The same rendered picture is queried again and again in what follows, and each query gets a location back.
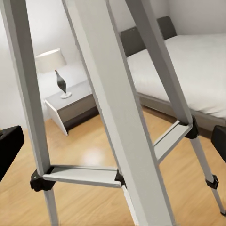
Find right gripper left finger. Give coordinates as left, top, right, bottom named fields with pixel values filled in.
left=0, top=125, right=24, bottom=181

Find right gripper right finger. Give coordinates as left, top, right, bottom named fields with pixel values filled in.
left=210, top=125, right=226, bottom=163

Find camera tripod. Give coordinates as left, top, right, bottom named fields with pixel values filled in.
left=0, top=0, right=226, bottom=226

